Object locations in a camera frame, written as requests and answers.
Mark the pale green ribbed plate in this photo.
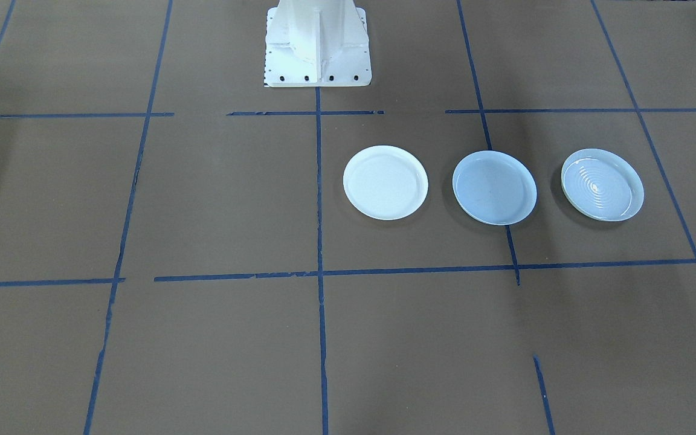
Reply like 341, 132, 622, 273
561, 148, 645, 222

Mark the white column with base plate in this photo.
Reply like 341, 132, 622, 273
263, 0, 373, 88

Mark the light blue plate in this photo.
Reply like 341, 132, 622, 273
452, 150, 538, 226

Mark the plain white plate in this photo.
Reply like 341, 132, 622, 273
343, 145, 430, 221

